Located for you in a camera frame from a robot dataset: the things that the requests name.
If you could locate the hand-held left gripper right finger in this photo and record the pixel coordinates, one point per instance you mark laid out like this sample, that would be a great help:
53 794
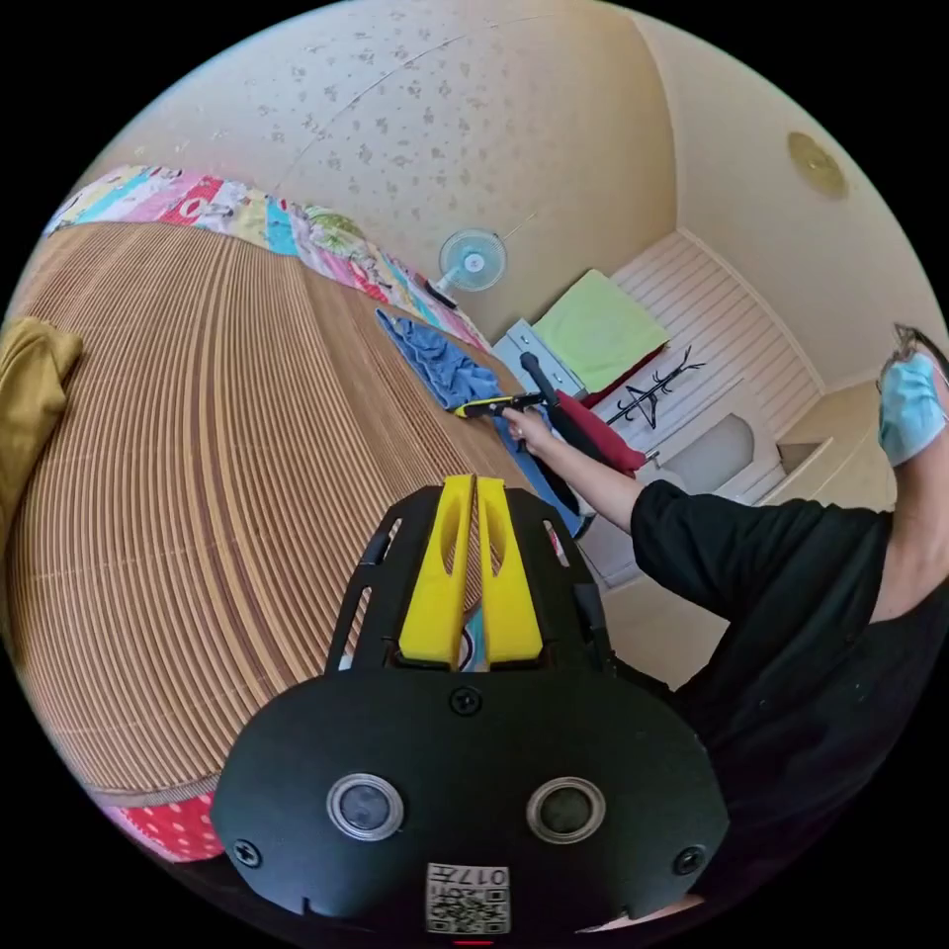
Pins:
511 593

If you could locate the black coat rack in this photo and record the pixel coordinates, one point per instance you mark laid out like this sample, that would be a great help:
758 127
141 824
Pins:
652 396

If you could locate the person's left hand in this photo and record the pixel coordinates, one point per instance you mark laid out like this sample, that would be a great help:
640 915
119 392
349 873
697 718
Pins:
652 913

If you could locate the person's right hand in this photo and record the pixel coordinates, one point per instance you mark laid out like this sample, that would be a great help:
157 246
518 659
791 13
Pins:
528 430

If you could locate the round ceiling lamp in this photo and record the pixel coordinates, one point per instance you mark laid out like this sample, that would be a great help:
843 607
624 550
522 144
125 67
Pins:
817 164

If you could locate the light blue jeans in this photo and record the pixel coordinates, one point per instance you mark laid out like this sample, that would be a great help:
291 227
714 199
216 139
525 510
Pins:
445 363

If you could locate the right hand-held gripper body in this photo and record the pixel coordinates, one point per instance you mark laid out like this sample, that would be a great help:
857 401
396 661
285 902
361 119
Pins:
528 402

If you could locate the white and blue fan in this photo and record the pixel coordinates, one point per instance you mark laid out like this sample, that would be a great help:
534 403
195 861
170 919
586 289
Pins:
471 259

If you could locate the person's right forearm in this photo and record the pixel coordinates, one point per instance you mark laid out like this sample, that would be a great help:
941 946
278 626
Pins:
586 482

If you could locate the red garment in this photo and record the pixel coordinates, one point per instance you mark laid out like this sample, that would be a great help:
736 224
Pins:
600 434

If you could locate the mustard yellow garment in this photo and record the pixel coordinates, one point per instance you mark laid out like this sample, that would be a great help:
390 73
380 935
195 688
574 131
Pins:
30 400

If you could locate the white cupboard with green cloth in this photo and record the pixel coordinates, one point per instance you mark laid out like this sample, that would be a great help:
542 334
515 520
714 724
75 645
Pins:
593 334

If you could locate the person's body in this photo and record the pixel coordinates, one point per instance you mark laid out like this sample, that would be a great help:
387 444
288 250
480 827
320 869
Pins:
778 593

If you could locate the bed with woven mat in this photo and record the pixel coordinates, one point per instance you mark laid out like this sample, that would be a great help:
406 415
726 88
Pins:
193 460

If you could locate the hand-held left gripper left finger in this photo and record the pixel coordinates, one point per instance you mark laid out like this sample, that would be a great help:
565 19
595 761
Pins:
436 586

